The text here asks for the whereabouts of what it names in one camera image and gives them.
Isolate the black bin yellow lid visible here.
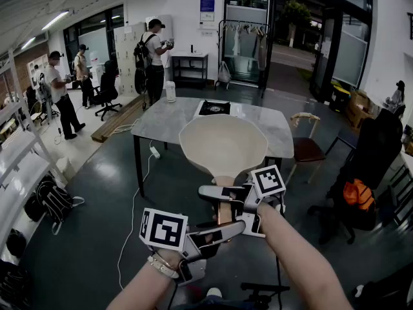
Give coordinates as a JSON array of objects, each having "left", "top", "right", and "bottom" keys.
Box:
[{"left": 328, "top": 80, "right": 352, "bottom": 113}]

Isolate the white locker cabinet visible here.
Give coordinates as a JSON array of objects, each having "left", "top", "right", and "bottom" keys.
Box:
[{"left": 113, "top": 22, "right": 146, "bottom": 97}]

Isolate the black high-back office chair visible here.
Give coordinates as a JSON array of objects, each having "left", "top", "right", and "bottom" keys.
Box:
[{"left": 307, "top": 107, "right": 405, "bottom": 246}]

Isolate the white hanging garment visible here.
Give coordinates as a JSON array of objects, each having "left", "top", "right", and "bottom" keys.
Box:
[{"left": 232, "top": 26, "right": 242, "bottom": 57}]

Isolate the small black bag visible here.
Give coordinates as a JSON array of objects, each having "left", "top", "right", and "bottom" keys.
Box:
[{"left": 5, "top": 228, "right": 28, "bottom": 259}]

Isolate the white wristband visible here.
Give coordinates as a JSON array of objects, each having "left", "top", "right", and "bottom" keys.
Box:
[{"left": 147, "top": 254, "right": 180, "bottom": 280}]

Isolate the black metal stand base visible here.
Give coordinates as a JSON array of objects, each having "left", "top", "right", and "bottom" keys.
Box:
[{"left": 239, "top": 282, "right": 292, "bottom": 307}]

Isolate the cardboard box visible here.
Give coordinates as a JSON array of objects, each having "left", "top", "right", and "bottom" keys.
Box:
[{"left": 346, "top": 88, "right": 378, "bottom": 130}]

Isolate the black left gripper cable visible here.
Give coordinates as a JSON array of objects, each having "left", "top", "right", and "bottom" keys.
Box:
[{"left": 166, "top": 282, "right": 179, "bottom": 310}]

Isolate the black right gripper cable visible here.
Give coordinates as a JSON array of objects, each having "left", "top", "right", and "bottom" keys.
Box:
[{"left": 274, "top": 255, "right": 283, "bottom": 310}]

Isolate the black swivel office chair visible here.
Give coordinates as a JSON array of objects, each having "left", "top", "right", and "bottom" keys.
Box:
[{"left": 91, "top": 59, "right": 124, "bottom": 122}]

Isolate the large black bag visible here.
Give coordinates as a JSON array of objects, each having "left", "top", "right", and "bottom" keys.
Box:
[{"left": 350, "top": 278, "right": 413, "bottom": 310}]

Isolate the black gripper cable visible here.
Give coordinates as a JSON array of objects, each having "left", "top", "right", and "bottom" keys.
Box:
[
  {"left": 166, "top": 282, "right": 179, "bottom": 310},
  {"left": 274, "top": 255, "right": 283, "bottom": 310}
]

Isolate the person's leg in jeans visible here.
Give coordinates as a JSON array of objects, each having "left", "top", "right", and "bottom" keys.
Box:
[{"left": 172, "top": 294, "right": 261, "bottom": 310}]

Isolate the green tree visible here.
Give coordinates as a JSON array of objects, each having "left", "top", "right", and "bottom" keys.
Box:
[{"left": 279, "top": 0, "right": 313, "bottom": 48}]

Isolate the black clothes rack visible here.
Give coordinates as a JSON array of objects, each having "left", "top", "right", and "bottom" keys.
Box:
[{"left": 217, "top": 19, "right": 272, "bottom": 92}]

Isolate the person's right forearm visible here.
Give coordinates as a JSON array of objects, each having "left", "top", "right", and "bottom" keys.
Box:
[{"left": 257, "top": 202, "right": 354, "bottom": 310}]

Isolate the dark desk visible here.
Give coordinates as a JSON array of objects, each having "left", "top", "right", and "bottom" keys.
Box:
[{"left": 325, "top": 125, "right": 363, "bottom": 161}]

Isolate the black and white backpack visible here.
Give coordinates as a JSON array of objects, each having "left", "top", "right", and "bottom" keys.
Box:
[{"left": 23, "top": 174, "right": 86, "bottom": 236}]

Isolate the white shelving rack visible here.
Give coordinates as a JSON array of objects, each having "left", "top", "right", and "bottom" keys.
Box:
[{"left": 0, "top": 48, "right": 69, "bottom": 258}]

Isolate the black striped bag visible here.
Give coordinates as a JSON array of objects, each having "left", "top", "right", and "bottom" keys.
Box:
[{"left": 0, "top": 258, "right": 34, "bottom": 310}]

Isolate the white kettle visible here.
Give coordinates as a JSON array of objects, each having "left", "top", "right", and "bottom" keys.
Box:
[{"left": 165, "top": 81, "right": 177, "bottom": 103}]

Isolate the white power cable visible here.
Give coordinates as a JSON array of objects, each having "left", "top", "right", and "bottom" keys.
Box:
[{"left": 116, "top": 139, "right": 156, "bottom": 291}]

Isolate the brown hanging garment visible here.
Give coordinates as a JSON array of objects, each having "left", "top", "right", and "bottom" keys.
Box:
[{"left": 256, "top": 30, "right": 269, "bottom": 71}]

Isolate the orange bag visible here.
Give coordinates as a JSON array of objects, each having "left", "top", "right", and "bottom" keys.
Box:
[{"left": 342, "top": 178, "right": 377, "bottom": 213}]

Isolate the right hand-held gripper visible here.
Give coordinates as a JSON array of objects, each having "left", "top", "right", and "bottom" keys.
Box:
[{"left": 198, "top": 165, "right": 287, "bottom": 238}]

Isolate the grey marble table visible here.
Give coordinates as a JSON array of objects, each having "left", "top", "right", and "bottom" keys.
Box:
[{"left": 130, "top": 96, "right": 295, "bottom": 198}]

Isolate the black shelf table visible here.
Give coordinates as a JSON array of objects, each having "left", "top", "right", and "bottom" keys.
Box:
[{"left": 170, "top": 52, "right": 209, "bottom": 90}]

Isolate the beige wooden wok pan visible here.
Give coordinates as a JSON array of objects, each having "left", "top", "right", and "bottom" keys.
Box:
[{"left": 178, "top": 114, "right": 268, "bottom": 225}]

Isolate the person's left hand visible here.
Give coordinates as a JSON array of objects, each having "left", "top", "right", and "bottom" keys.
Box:
[{"left": 153, "top": 252, "right": 183, "bottom": 273}]

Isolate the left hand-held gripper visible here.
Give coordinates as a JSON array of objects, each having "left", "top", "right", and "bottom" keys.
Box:
[{"left": 139, "top": 207, "right": 246, "bottom": 287}]

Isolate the wooden platform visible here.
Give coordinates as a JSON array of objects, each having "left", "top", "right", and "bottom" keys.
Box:
[{"left": 90, "top": 93, "right": 153, "bottom": 143}]

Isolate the person's left forearm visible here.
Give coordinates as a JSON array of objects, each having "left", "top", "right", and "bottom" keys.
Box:
[{"left": 105, "top": 265, "right": 176, "bottom": 310}]

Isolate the white tote bag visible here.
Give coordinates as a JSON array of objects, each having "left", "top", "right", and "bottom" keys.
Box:
[{"left": 217, "top": 60, "right": 233, "bottom": 84}]

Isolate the wooden chair brown seat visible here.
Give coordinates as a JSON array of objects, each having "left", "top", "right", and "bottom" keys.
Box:
[{"left": 285, "top": 112, "right": 327, "bottom": 185}]

